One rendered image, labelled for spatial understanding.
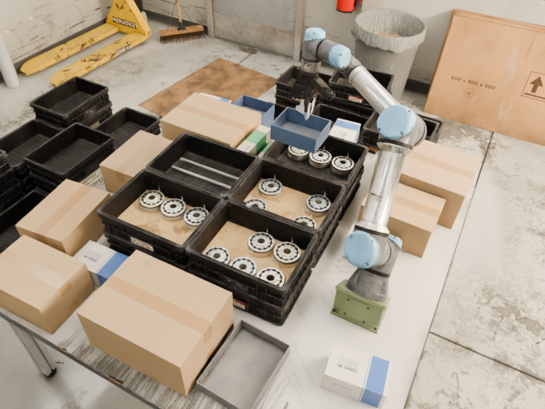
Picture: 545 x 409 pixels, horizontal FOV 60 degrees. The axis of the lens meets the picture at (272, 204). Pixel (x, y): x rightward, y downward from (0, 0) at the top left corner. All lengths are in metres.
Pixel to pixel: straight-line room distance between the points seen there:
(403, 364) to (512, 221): 1.95
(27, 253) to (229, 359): 0.83
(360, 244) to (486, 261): 1.73
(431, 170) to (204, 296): 1.15
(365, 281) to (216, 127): 1.07
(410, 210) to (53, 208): 1.45
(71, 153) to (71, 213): 0.99
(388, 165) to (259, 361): 0.79
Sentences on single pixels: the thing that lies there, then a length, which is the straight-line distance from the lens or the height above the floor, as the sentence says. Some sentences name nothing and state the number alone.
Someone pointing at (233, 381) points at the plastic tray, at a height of 0.70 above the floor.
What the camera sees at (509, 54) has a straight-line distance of 4.21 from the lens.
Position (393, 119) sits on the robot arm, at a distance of 1.56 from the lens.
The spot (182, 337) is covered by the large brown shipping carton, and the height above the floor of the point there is 0.90.
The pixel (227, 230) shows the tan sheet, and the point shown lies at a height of 0.83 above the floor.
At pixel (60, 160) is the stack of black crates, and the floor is 0.49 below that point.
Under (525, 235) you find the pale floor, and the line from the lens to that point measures 3.47.
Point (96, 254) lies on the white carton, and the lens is 1.95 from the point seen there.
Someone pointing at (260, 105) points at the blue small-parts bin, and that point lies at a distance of 2.64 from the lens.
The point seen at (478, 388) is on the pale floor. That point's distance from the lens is 2.66.
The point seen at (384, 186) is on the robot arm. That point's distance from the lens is 1.55.
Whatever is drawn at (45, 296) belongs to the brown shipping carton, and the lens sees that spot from 1.79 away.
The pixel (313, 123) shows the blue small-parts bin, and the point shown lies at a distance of 1.99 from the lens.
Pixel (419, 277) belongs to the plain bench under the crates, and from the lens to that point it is 2.00.
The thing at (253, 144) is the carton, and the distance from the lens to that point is 2.23.
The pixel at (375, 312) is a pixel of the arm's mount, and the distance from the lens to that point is 1.72.
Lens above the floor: 2.20
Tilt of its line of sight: 44 degrees down
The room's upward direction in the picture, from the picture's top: 2 degrees clockwise
